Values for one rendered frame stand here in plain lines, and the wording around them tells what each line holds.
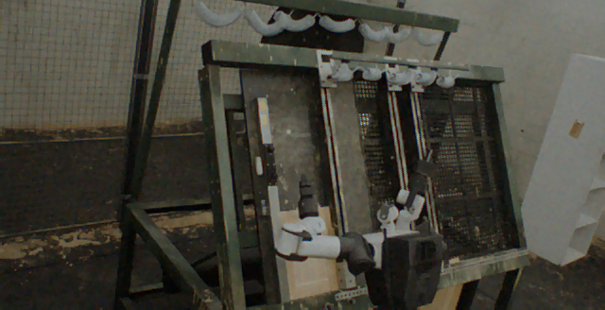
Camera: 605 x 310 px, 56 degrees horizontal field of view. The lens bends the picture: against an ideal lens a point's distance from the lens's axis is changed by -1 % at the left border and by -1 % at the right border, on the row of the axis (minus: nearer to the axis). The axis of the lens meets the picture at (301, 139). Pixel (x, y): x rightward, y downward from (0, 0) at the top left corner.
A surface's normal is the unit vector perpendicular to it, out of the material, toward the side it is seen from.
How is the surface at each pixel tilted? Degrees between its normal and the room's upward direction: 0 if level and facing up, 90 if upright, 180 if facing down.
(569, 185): 90
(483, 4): 90
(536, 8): 90
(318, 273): 59
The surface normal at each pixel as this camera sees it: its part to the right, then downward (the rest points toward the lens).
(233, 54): 0.59, -0.18
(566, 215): -0.75, 0.04
